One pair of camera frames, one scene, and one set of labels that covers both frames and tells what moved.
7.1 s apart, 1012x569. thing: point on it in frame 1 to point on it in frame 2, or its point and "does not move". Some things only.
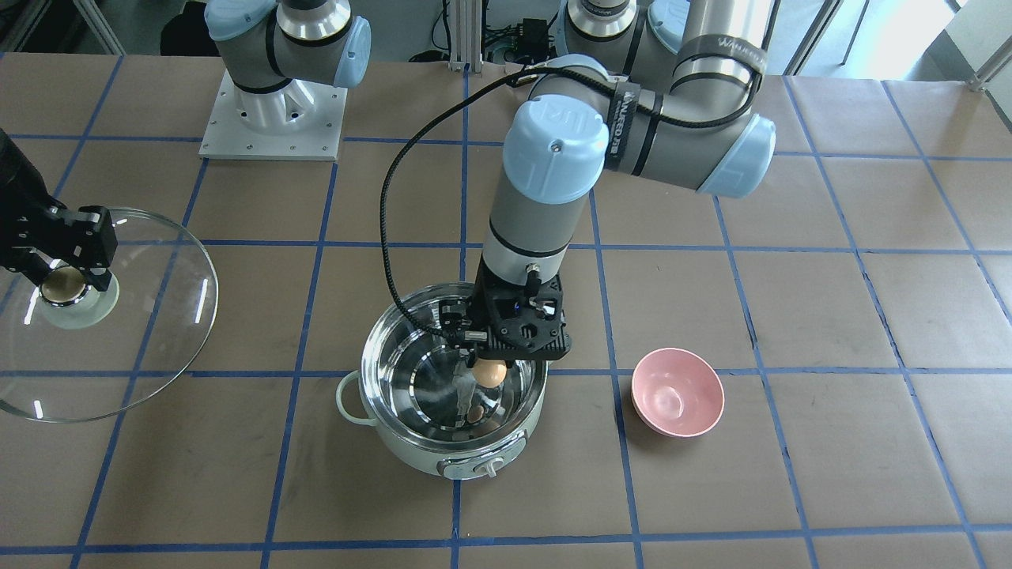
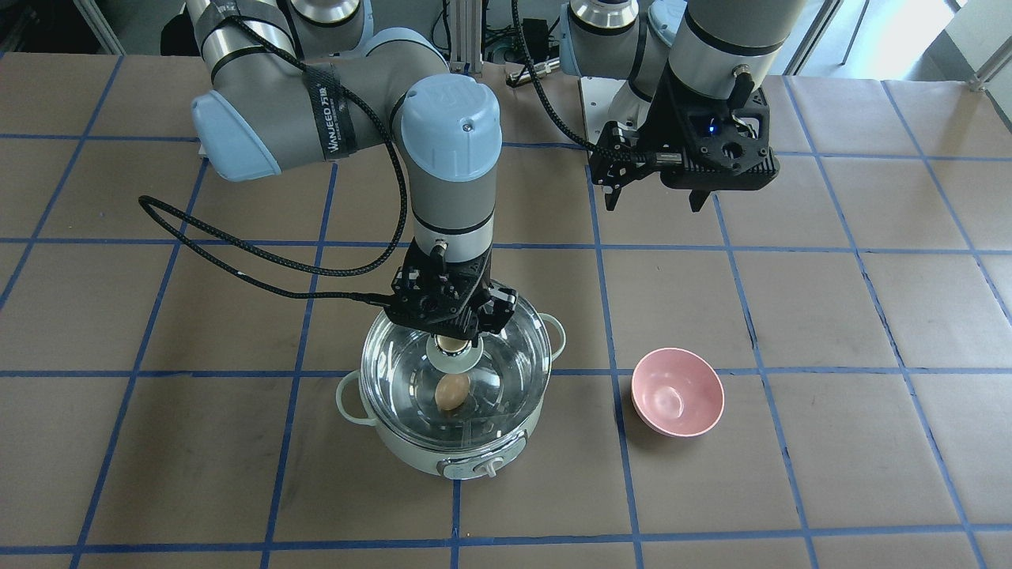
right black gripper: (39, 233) to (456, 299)
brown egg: (489, 373) to (451, 390)
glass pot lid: (73, 354) to (451, 390)
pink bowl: (675, 393) does not move
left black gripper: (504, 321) to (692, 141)
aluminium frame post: (466, 35) does not move
